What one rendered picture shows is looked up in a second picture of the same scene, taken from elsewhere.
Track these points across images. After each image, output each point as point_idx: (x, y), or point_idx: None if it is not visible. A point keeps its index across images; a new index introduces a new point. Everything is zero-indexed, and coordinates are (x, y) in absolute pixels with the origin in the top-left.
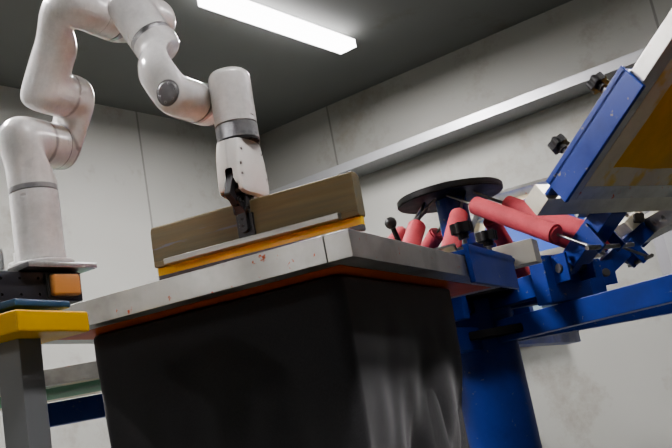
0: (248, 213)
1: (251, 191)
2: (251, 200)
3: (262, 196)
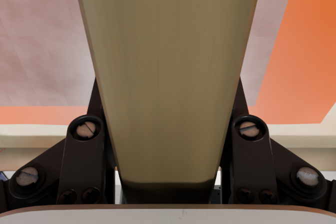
0: (232, 118)
1: (246, 211)
2: (216, 170)
3: (212, 133)
